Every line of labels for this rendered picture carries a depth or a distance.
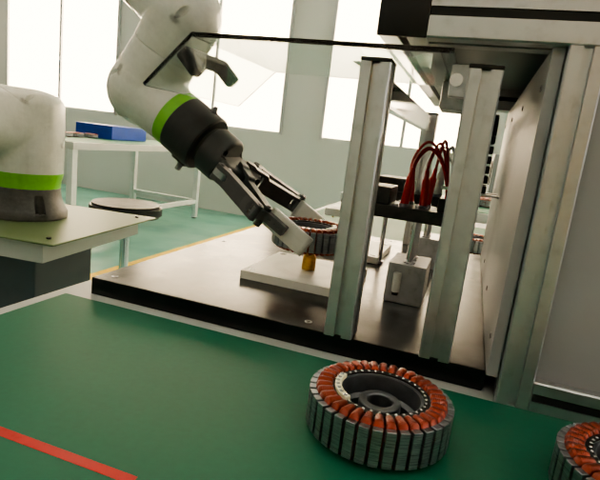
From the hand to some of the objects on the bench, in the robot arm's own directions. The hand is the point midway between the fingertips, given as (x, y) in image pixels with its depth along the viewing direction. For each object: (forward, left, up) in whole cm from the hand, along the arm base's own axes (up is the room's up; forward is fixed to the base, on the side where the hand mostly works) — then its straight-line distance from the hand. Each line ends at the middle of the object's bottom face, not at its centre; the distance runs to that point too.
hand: (310, 232), depth 75 cm
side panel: (+32, -33, -9) cm, 46 cm away
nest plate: (0, 0, -6) cm, 7 cm away
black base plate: (+6, +11, -9) cm, 15 cm away
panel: (+28, +3, -7) cm, 29 cm away
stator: (+6, -37, -9) cm, 38 cm away
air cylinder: (+14, -5, -7) cm, 16 cm away
